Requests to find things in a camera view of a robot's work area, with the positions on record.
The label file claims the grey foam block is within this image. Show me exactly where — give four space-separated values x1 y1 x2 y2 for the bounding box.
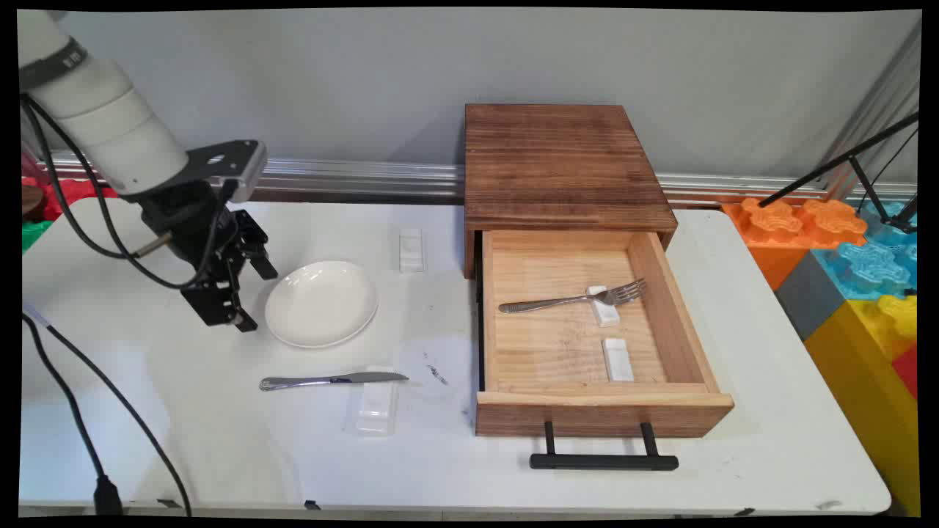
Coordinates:
775 252 848 342

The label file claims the large translucent cutlery rest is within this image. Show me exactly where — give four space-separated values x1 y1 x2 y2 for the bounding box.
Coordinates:
345 364 401 439

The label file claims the black cable with plug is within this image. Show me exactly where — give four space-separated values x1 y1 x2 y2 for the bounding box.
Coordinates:
21 95 177 516

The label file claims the blue foam block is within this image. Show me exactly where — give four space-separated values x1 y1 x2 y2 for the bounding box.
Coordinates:
811 199 919 301

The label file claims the black tripod stand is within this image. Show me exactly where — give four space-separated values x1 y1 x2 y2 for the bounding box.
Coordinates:
759 110 921 235

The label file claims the orange foam block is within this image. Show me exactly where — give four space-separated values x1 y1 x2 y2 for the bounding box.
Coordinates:
723 197 869 291

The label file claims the yellow foam block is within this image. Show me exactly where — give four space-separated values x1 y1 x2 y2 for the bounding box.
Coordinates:
805 293 921 516

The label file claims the small white cutlery rest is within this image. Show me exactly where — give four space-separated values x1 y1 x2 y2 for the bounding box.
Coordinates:
585 285 621 328
398 228 426 274
602 337 635 383

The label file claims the light wooden drawer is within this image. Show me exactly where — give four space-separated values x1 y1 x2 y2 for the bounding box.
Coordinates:
473 230 736 439

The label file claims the dark wooden cabinet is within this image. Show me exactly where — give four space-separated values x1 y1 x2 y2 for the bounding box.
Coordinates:
464 103 679 279

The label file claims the black drawer handle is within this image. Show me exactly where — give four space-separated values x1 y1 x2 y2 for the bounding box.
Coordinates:
530 422 679 472

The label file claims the white round plate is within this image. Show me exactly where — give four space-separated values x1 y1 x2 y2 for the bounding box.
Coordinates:
264 260 380 349

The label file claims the silver table knife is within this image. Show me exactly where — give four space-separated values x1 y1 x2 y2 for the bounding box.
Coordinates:
259 371 410 392

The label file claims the silver fork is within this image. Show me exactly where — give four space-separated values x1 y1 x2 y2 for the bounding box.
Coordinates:
498 278 648 315

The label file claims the green foam block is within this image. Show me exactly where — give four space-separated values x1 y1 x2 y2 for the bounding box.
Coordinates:
22 220 56 254

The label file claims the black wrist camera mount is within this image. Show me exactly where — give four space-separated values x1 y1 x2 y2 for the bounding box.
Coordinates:
143 139 268 205

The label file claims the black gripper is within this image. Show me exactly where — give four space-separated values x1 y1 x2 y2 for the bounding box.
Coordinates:
139 183 278 332

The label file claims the red foam block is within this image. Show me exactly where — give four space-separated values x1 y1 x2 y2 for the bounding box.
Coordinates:
891 345 920 400
22 176 118 221

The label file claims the aluminium rail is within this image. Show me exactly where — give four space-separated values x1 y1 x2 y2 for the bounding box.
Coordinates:
37 153 918 210

